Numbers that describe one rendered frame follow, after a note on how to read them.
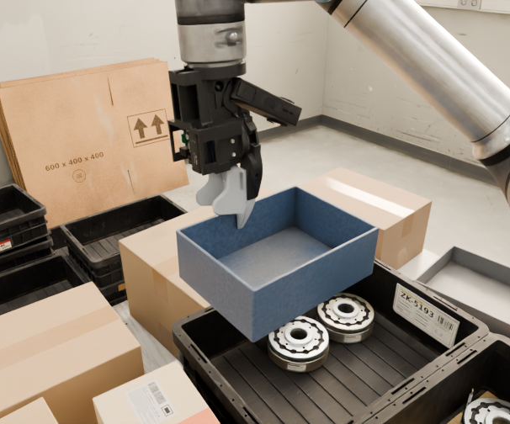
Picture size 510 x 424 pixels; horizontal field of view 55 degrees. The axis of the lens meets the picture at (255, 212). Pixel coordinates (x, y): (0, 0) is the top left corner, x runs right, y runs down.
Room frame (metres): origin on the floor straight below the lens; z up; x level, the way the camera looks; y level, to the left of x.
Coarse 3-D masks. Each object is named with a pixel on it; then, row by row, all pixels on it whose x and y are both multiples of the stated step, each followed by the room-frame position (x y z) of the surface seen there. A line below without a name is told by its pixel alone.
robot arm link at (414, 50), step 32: (352, 0) 0.62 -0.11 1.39; (384, 0) 0.62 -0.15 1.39; (352, 32) 0.64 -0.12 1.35; (384, 32) 0.61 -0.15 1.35; (416, 32) 0.60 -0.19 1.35; (416, 64) 0.60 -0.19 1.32; (448, 64) 0.59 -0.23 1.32; (480, 64) 0.61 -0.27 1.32; (448, 96) 0.59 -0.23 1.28; (480, 96) 0.58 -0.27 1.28; (480, 128) 0.58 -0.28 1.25; (480, 160) 0.59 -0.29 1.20
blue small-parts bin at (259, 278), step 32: (288, 192) 0.62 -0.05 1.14; (192, 224) 0.52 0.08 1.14; (224, 224) 0.55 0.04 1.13; (256, 224) 0.58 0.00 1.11; (288, 224) 0.62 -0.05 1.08; (320, 224) 0.59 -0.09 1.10; (352, 224) 0.55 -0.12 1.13; (192, 256) 0.48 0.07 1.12; (224, 256) 0.55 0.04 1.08; (256, 256) 0.55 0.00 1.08; (288, 256) 0.55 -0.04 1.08; (320, 256) 0.45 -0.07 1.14; (352, 256) 0.49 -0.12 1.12; (192, 288) 0.48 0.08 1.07; (224, 288) 0.43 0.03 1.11; (256, 288) 0.40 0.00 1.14; (288, 288) 0.42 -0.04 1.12; (320, 288) 0.45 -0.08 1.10; (256, 320) 0.39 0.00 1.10; (288, 320) 0.42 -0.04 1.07
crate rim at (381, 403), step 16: (416, 288) 0.67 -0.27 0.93; (448, 304) 0.63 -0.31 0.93; (192, 320) 0.59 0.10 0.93; (464, 320) 0.59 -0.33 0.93; (176, 336) 0.55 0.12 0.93; (480, 336) 0.55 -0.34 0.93; (192, 352) 0.52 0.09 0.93; (448, 352) 0.52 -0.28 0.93; (208, 368) 0.49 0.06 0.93; (432, 368) 0.49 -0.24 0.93; (208, 384) 0.48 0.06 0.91; (224, 384) 0.46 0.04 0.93; (400, 384) 0.46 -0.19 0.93; (416, 384) 0.46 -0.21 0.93; (224, 400) 0.45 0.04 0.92; (240, 400) 0.43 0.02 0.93; (384, 400) 0.43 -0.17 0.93; (240, 416) 0.41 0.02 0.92; (256, 416) 0.41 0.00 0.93; (352, 416) 0.41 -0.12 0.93; (368, 416) 0.41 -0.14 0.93
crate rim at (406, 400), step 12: (492, 336) 0.55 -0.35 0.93; (504, 336) 0.55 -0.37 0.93; (480, 348) 0.53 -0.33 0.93; (456, 360) 0.50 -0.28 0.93; (468, 360) 0.50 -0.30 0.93; (444, 372) 0.48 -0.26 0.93; (456, 372) 0.49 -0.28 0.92; (420, 384) 0.46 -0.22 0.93; (432, 384) 0.46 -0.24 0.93; (408, 396) 0.44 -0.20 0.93; (420, 396) 0.44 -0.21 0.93; (396, 408) 0.42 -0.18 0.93; (372, 420) 0.41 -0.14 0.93; (384, 420) 0.41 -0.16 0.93
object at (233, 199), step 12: (240, 168) 0.55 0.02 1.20; (228, 180) 0.54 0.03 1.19; (240, 180) 0.55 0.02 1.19; (228, 192) 0.53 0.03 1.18; (240, 192) 0.54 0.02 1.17; (216, 204) 0.52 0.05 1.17; (228, 204) 0.53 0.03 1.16; (240, 204) 0.54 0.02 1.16; (252, 204) 0.55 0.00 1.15; (240, 216) 0.55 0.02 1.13; (240, 228) 0.56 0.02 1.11
